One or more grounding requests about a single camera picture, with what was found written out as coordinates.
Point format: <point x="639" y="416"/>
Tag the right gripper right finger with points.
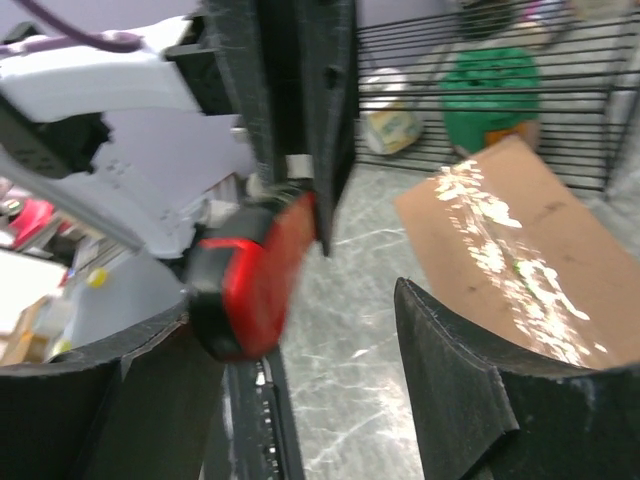
<point x="485" y="408"/>

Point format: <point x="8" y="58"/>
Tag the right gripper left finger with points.
<point x="135" y="405"/>

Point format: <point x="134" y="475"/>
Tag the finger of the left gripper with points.
<point x="233" y="28"/>
<point x="329" y="64"/>

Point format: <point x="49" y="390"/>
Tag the red black utility knife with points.
<point x="241" y="275"/>

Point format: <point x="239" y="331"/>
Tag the brown cardboard express box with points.
<point x="506" y="245"/>

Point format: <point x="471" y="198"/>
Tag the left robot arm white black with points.
<point x="287" y="69"/>

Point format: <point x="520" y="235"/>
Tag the green lidded jar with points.
<point x="489" y="95"/>

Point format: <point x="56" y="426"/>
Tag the black wire rack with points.
<point x="562" y="74"/>

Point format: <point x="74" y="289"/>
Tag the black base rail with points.
<point x="253" y="434"/>

